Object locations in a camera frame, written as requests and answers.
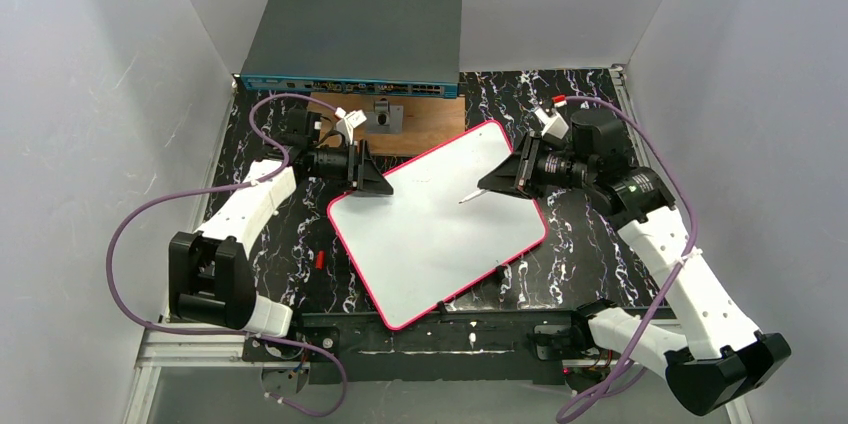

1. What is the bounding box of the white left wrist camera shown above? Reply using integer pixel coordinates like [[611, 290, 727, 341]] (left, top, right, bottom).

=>
[[334, 107, 367, 143]]

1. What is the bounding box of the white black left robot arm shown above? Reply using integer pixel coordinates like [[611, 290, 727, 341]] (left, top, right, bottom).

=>
[[168, 108, 393, 337]]

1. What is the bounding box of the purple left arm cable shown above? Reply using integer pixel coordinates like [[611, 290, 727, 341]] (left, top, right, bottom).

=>
[[105, 92, 348, 419]]

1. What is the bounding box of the grey metal bracket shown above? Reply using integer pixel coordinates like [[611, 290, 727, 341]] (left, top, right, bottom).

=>
[[365, 98, 404, 135]]

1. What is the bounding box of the grey network switch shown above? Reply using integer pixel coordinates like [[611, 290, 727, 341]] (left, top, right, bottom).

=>
[[239, 0, 462, 99]]

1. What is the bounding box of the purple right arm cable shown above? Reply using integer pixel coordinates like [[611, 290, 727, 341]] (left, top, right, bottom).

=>
[[555, 96, 701, 424]]

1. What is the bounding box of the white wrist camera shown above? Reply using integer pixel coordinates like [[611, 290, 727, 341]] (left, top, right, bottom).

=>
[[534, 95, 569, 143], [334, 107, 367, 143]]

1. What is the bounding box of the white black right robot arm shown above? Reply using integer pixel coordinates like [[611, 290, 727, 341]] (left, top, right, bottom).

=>
[[478, 109, 791, 416]]

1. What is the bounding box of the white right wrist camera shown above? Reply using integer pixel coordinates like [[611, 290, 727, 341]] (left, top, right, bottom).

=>
[[534, 95, 569, 143]]

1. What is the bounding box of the red marker cap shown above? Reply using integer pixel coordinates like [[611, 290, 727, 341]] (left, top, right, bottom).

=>
[[314, 251, 325, 270]]

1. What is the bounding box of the white red marker pen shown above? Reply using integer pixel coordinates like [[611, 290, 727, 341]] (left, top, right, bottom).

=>
[[458, 189, 487, 204]]

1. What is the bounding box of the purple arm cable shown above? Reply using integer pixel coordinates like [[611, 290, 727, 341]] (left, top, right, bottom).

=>
[[555, 96, 701, 424], [105, 92, 348, 419]]

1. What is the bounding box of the pink framed whiteboard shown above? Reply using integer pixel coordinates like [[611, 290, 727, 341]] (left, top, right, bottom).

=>
[[327, 120, 548, 330]]

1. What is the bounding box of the brown wooden board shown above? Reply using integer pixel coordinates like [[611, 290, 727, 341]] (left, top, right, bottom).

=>
[[308, 93, 466, 157]]

